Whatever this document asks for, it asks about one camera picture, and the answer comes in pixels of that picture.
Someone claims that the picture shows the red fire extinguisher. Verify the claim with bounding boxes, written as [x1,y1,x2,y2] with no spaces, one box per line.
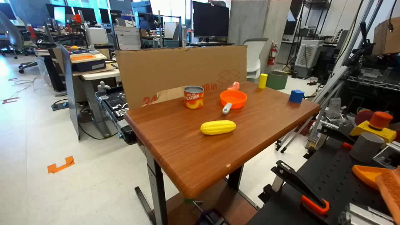
[268,42,279,68]

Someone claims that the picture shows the grey cylinder block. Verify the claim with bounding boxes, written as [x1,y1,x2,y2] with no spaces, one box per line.
[349,132,387,164]

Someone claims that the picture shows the green-yellow cup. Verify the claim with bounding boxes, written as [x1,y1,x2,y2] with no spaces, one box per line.
[258,73,269,90]

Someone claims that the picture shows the black device with orange top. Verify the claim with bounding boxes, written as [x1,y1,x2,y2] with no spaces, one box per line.
[69,52,109,73]

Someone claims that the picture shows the black table leg frame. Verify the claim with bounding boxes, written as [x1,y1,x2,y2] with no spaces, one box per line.
[134,143,246,225]

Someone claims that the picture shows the orange toy bowl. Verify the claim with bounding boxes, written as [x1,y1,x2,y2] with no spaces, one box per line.
[219,80,249,112]

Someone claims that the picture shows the blue cup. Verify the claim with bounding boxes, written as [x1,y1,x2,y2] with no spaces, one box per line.
[289,89,307,104]

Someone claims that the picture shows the grey swivel chair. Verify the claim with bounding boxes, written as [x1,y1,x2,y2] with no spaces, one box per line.
[0,10,39,75]

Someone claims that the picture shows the white utensil handle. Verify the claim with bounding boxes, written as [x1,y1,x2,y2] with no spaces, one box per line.
[222,102,234,117]

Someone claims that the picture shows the orange labelled tin can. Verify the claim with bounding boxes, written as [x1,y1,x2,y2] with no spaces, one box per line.
[183,85,207,112]

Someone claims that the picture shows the brown cardboard box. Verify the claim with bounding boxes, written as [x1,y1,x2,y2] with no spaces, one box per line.
[373,17,400,57]

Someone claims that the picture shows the yellow toy corn cob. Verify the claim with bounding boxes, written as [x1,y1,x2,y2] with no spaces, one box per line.
[199,119,238,137]

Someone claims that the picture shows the metal tripod stand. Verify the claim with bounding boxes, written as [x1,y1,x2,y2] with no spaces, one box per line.
[274,0,379,155]

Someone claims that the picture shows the black clamp with orange handle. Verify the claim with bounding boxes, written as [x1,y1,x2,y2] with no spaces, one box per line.
[271,160,332,218]

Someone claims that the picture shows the black perforated board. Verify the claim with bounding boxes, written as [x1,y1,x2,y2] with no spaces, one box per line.
[248,137,400,225]

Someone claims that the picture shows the grey plastic fixture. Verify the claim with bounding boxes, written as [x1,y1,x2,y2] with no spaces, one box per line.
[326,97,348,123]

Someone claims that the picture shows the brown cardboard panel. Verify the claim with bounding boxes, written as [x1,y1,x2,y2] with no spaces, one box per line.
[117,45,249,112]

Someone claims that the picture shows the white side desk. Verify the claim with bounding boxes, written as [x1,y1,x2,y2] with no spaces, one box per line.
[72,63,123,140]

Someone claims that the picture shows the black computer monitor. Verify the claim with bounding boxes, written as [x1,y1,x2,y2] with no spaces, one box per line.
[192,0,231,43]

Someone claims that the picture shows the dark red ball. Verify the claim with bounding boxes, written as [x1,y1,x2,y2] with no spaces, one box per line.
[354,108,376,127]

